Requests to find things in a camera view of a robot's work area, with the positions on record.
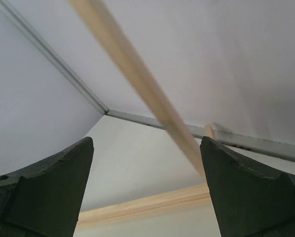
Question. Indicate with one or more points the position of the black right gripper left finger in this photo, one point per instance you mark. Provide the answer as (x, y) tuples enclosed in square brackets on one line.
[(44, 199)]

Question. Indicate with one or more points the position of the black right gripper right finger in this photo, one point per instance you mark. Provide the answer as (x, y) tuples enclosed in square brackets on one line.
[(250, 199)]

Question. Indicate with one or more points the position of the wooden clothes rack frame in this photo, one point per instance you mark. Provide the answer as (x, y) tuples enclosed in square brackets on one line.
[(137, 171)]

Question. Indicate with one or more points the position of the beige wooden hanger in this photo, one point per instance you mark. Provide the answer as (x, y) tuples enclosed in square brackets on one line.
[(102, 24)]

